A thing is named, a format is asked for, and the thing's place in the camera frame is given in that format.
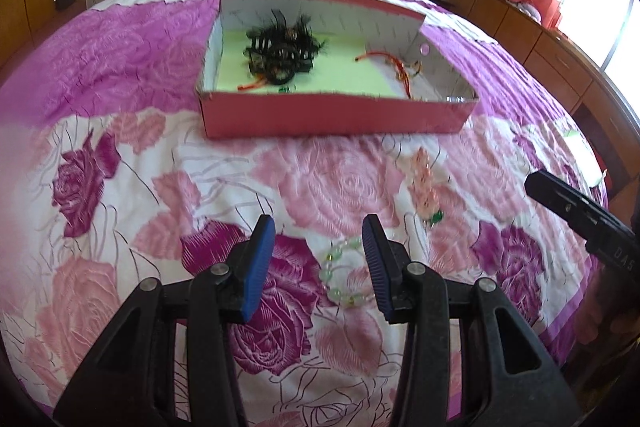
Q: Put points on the lime green paper sheet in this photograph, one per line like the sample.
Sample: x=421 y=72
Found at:
x=585 y=152
x=340 y=74

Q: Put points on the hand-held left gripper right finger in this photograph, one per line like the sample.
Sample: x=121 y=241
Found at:
x=377 y=267

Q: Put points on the grey cloth bundle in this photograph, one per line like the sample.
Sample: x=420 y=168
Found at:
x=531 y=12

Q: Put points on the black hair accessories pile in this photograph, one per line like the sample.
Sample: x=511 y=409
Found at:
x=280 y=52

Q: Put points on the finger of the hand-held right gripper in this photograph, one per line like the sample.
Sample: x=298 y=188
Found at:
x=560 y=199

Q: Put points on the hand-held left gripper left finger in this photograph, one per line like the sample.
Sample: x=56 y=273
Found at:
x=257 y=267

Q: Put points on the pink floral bedspread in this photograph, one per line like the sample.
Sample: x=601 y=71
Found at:
x=150 y=57

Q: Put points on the long wooden cabinet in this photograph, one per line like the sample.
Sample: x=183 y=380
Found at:
x=525 y=42

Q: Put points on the red cardboard box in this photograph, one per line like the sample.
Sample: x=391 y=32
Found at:
x=325 y=114

